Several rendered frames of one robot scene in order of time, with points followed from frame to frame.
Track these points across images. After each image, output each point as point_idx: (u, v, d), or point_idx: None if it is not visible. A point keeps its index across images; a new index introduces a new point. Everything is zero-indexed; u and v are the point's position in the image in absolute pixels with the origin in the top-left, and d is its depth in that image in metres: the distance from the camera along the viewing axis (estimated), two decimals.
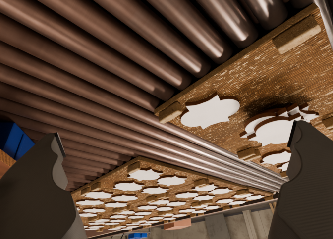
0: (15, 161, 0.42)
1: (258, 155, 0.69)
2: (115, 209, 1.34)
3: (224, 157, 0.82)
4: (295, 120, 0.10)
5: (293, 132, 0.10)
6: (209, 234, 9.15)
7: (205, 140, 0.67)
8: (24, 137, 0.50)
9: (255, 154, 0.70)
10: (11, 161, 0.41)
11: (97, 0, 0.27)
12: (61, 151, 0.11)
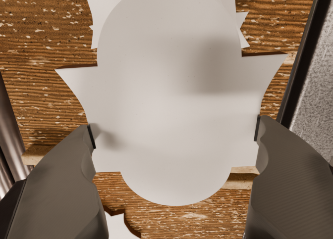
0: None
1: None
2: None
3: (3, 168, 0.34)
4: (258, 116, 0.11)
5: (258, 126, 0.11)
6: None
7: None
8: None
9: None
10: None
11: None
12: (91, 142, 0.12)
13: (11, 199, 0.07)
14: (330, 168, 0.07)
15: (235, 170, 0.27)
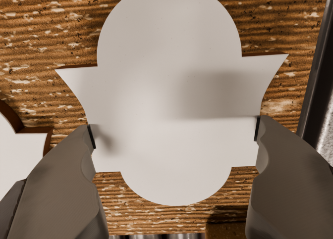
0: None
1: None
2: None
3: None
4: (258, 116, 0.11)
5: (258, 126, 0.11)
6: None
7: None
8: None
9: None
10: None
11: None
12: (91, 142, 0.12)
13: (11, 199, 0.07)
14: (330, 168, 0.07)
15: None
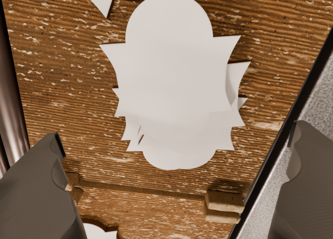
0: None
1: (75, 199, 0.31)
2: None
3: None
4: (295, 120, 0.10)
5: (293, 132, 0.10)
6: None
7: (10, 82, 0.28)
8: None
9: None
10: None
11: None
12: (61, 151, 0.11)
13: None
14: None
15: (220, 209, 0.32)
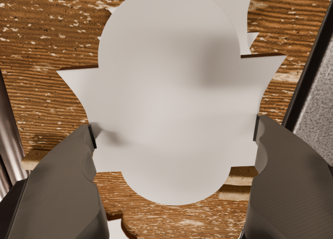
0: None
1: None
2: None
3: None
4: (257, 116, 0.11)
5: (257, 126, 0.11)
6: None
7: None
8: None
9: None
10: None
11: None
12: (92, 142, 0.12)
13: (12, 198, 0.07)
14: (329, 168, 0.07)
15: (235, 183, 0.27)
